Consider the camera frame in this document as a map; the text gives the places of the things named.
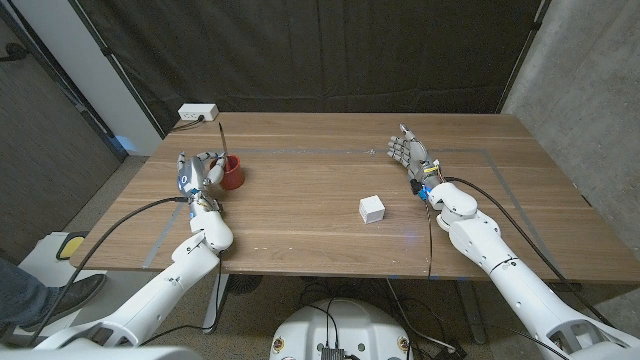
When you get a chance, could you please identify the black backdrop curtain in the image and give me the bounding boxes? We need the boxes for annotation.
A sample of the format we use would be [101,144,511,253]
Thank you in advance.
[69,0,551,136]

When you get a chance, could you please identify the thin black left wrist cable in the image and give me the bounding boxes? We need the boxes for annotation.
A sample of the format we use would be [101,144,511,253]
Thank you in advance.
[139,252,224,347]

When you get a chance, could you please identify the black power strip cord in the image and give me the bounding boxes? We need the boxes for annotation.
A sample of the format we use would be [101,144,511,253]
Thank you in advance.
[172,115,207,134]

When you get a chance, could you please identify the black wall knob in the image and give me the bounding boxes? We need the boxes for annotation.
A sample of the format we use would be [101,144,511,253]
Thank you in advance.
[0,42,30,64]

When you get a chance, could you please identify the black door frame bar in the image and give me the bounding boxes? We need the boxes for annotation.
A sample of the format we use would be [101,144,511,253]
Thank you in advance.
[0,2,130,162]

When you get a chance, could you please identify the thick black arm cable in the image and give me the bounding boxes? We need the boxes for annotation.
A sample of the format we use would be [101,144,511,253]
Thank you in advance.
[443,175,615,327]
[27,196,191,347]

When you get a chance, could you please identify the black ribbed round object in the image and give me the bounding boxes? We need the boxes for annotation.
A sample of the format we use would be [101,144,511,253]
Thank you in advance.
[227,274,264,296]

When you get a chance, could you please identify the black backdrop pole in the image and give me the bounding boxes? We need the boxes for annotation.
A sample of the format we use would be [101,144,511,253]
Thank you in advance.
[67,0,167,140]
[494,0,553,115]

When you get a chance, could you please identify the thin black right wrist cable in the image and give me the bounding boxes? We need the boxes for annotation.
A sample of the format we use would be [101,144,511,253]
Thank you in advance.
[424,199,435,280]

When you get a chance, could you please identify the white pedal with yellow pad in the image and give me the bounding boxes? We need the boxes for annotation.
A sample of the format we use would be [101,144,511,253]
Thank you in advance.
[56,230,91,262]

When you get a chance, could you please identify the person leg in jeans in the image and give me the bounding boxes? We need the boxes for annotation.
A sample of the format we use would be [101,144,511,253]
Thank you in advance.
[0,257,57,327]

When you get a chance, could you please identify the white cube block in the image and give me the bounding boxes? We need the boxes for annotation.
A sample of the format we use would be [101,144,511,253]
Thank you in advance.
[358,194,387,225]

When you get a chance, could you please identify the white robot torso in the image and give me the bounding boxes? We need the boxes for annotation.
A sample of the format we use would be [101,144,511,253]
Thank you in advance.
[269,298,412,360]

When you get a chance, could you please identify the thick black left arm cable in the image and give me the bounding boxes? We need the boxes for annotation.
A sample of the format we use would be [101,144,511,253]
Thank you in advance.
[27,196,191,347]

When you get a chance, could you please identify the red cup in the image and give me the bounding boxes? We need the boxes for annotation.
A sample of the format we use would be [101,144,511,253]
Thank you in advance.
[209,154,246,192]

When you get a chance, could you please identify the grey table leg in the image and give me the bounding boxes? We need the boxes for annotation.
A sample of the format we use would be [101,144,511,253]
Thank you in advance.
[202,273,231,335]
[455,279,489,345]

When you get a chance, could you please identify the black floor power adapter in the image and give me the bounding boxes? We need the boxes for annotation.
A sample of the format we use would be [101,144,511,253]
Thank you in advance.
[433,342,469,360]

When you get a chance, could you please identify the black leather shoe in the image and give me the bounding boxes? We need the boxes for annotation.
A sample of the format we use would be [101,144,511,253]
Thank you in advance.
[22,273,108,332]

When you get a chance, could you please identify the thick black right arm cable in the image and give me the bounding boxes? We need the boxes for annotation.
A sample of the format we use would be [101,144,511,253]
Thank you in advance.
[443,175,615,327]

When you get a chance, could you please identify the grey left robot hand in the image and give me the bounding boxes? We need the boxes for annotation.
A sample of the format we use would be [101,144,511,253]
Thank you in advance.
[175,150,228,208]

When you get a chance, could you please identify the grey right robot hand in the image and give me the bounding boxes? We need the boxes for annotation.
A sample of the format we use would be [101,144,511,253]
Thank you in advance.
[387,123,445,197]

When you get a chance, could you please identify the white floor platform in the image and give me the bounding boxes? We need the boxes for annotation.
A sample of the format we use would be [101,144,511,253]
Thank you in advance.
[12,231,151,341]

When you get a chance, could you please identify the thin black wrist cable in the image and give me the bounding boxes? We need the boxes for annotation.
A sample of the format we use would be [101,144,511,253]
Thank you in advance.
[424,199,435,280]
[139,252,224,347]

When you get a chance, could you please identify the white power strip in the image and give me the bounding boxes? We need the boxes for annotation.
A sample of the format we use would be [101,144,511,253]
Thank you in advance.
[177,103,220,122]

